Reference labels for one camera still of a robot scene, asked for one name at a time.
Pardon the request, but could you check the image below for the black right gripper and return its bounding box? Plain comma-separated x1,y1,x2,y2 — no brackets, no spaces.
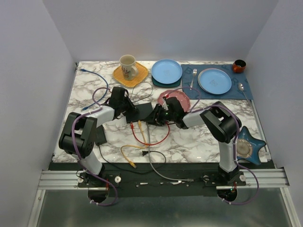
143,104,176,127

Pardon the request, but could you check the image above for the dark grey network switch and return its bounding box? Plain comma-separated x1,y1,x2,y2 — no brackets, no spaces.
125,103,153,123

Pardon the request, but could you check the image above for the red ethernet cable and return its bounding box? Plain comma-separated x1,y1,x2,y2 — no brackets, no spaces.
129,121,170,146

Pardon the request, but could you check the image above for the blue ethernet cable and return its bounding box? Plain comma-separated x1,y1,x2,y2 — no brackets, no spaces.
79,68,110,112

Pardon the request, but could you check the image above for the grey ethernet cable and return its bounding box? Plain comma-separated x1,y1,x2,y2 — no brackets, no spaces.
145,122,195,183

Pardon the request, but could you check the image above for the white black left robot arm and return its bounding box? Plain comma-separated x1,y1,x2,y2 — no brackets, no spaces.
59,87,137,187

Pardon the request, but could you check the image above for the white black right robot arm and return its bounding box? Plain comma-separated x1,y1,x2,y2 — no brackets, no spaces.
143,97,241,185

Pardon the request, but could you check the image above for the pink dotted plate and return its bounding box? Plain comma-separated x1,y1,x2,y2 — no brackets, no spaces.
157,89,191,112

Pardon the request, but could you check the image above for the dark teal coaster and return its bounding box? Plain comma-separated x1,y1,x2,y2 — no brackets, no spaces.
151,76,181,88

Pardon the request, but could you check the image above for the beige floral mug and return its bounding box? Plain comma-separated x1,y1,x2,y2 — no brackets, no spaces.
119,55,139,81

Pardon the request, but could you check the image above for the yellow woven coaster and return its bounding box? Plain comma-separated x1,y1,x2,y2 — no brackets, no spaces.
112,62,149,88

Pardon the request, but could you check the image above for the light blue plate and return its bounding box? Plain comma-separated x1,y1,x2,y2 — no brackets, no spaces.
151,59,183,84

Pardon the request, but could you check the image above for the black power adapter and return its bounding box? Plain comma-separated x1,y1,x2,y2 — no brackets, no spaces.
95,125,107,146

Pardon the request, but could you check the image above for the silver fork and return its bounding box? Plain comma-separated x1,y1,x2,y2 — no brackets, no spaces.
190,69,197,90

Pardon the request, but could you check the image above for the blue plate on placemat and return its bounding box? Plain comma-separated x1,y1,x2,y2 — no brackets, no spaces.
197,68,232,95

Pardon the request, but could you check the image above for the blue cloth placemat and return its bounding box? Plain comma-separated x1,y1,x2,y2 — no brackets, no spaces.
181,64,253,100

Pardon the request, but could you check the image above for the silver spoon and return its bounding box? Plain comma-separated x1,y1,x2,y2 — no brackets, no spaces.
238,83,250,102

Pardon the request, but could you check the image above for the small red-brown bowl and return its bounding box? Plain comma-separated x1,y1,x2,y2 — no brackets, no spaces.
232,60,246,73

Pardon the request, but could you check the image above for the blue star-shaped dish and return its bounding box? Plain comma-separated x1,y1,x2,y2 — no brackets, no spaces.
236,126,266,165

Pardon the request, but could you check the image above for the black power cord with plug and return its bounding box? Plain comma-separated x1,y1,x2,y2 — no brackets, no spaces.
98,81,167,165

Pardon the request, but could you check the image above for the yellow ethernet cable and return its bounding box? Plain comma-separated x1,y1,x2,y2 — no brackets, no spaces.
120,120,147,169

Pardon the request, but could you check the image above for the aluminium rail frame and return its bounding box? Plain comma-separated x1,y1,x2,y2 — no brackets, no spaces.
38,161,289,190

